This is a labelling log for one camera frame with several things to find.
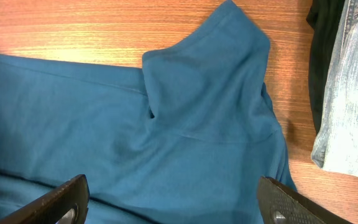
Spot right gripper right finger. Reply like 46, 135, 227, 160
257, 177, 351, 224

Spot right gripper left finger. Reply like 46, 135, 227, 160
0, 174, 90, 224

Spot blue t-shirt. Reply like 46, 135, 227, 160
0, 1, 294, 223

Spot folded light blue jeans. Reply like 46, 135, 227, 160
311, 0, 358, 177

